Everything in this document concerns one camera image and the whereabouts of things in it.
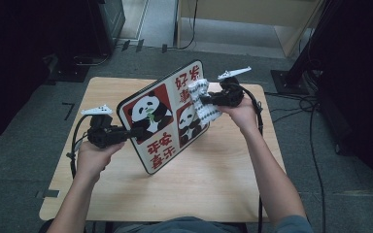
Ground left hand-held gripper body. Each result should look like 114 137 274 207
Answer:
81 104 130 150

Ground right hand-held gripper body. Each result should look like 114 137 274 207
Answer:
213 66 253 108

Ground white patterned cloth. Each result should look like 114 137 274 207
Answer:
187 78 223 126

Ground panda picture board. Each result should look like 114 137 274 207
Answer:
116 59 211 176

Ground person's right hand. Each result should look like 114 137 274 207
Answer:
217 96 261 135

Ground person's left hand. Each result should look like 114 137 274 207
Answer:
75 141 126 183

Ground black metal stand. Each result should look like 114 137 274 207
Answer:
270 0 341 96

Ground black flat stand base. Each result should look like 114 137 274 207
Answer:
45 52 91 83

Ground grey tape strip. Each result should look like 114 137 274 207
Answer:
35 189 61 199

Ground light wooden cabinet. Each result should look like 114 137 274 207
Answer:
176 0 324 59

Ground person's blue-grey shirt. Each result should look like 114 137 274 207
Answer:
113 214 315 233

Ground dark curtain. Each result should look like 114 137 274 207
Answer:
0 0 100 149
317 0 373 210

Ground left hand-held gripper cable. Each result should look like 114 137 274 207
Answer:
66 115 93 181

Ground hand-held gripper cable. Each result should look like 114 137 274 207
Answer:
236 82 266 233
66 115 93 181

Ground right hand-held gripper cable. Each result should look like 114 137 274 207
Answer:
236 82 266 233

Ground black hanging cable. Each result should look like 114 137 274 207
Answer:
166 0 199 51

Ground black floor cables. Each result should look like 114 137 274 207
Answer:
265 91 327 233

